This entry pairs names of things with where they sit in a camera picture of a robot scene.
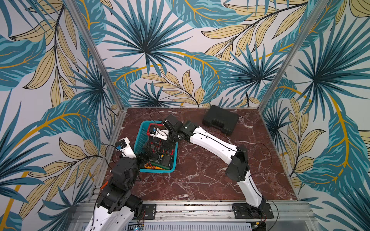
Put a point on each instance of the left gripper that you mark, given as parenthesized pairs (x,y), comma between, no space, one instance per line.
(145,159)

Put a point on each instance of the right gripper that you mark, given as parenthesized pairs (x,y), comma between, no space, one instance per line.
(161,141)

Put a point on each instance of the yellow multimeter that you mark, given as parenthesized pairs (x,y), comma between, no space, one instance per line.
(149,166)

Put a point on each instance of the green multimeter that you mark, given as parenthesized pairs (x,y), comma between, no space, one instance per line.
(162,161)

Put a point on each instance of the red grey multimeter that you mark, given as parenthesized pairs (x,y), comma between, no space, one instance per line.
(161,150)

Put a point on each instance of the red multimeter face down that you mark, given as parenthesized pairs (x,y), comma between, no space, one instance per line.
(152,129)

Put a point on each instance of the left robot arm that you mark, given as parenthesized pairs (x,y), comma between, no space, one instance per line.
(116,206)

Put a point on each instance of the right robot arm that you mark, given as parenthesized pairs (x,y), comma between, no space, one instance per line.
(236,158)

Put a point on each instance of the teal plastic basket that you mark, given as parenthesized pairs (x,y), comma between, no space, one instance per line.
(141,139)

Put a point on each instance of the black plastic tool case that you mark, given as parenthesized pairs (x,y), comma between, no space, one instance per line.
(221,119)

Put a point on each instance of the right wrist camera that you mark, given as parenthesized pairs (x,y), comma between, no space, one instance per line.
(162,134)

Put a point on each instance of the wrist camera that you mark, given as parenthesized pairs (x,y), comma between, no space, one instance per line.
(123,146)
(162,134)

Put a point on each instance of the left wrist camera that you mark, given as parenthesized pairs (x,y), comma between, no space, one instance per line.
(123,146)

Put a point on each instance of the orange handled pliers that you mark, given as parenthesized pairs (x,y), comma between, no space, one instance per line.
(104,185)

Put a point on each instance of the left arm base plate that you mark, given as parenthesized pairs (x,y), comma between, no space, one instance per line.
(148,212)

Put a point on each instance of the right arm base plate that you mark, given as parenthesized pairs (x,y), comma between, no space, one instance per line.
(245,211)

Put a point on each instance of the aluminium front rail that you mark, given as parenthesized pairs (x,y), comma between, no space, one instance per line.
(221,211)

